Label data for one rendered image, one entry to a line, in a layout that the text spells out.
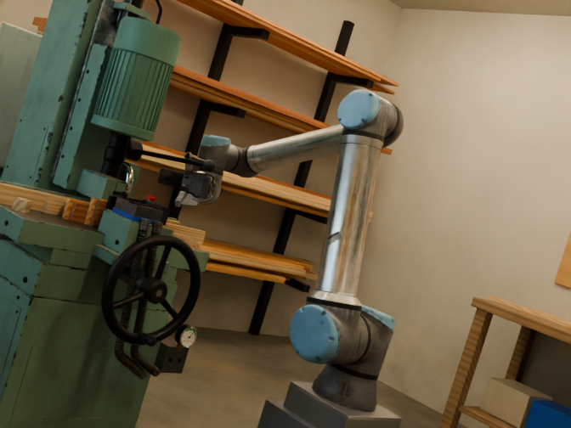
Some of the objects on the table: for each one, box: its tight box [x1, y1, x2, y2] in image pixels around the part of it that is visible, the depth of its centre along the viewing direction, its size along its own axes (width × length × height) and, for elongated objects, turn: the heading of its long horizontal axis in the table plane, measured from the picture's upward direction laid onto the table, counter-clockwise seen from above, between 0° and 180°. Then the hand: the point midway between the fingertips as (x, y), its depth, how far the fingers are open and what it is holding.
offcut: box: [12, 197, 32, 213], centre depth 197 cm, size 3×3×3 cm
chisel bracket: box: [76, 168, 127, 200], centre depth 220 cm, size 7×14×8 cm, turn 144°
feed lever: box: [126, 140, 216, 172], centre depth 226 cm, size 36×5×32 cm
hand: (179, 177), depth 215 cm, fingers open, 14 cm apart
